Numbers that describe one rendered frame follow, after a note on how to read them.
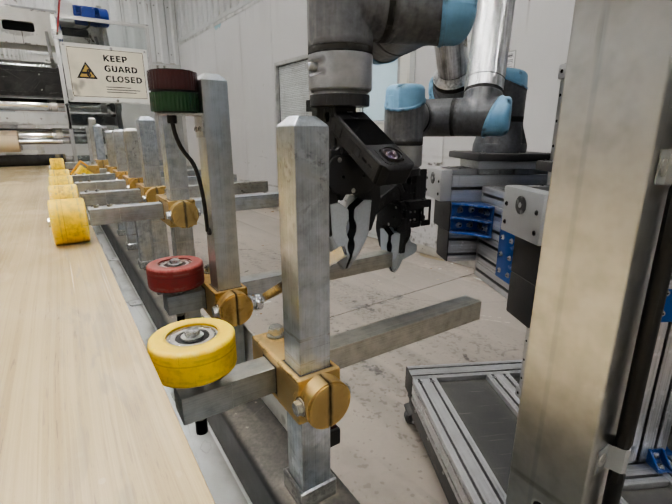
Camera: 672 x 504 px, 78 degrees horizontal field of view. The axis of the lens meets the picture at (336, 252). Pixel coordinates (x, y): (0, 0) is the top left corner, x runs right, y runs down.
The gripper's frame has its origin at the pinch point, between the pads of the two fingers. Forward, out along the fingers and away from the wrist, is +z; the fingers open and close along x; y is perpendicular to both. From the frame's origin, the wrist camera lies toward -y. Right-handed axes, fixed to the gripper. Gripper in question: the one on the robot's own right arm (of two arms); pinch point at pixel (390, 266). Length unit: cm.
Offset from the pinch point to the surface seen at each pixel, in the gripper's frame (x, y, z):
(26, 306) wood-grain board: -6, -60, -8
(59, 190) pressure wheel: 48, -55, -15
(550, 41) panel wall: 111, 228, -84
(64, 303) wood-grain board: -7, -57, -8
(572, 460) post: -56, -38, -13
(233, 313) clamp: -8.4, -36.8, -1.7
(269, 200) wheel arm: 23.5, -15.9, -12.1
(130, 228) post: 94, -37, 5
